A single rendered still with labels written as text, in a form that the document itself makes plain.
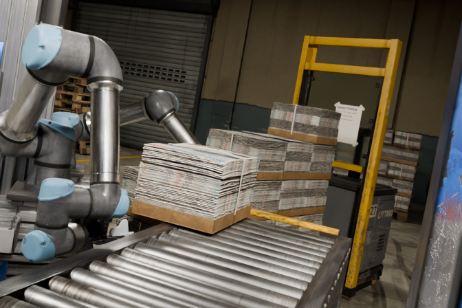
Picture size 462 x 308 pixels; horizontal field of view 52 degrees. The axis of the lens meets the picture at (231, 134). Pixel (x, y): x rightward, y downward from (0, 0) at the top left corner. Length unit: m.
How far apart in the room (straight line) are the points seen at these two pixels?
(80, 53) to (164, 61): 8.90
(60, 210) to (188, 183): 0.44
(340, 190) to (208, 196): 2.33
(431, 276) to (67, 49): 1.07
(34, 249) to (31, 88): 0.44
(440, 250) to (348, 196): 3.33
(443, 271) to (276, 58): 9.06
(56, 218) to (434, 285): 0.96
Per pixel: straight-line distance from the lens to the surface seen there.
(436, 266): 0.36
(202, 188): 1.47
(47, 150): 1.62
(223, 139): 2.68
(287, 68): 9.29
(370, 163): 3.44
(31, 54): 1.29
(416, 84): 9.03
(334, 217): 3.74
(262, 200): 2.67
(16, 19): 1.82
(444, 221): 0.36
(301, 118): 3.09
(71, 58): 1.28
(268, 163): 2.63
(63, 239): 1.23
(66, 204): 1.20
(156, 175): 1.53
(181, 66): 9.97
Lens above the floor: 1.19
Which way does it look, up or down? 3 degrees down
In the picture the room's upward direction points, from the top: 10 degrees clockwise
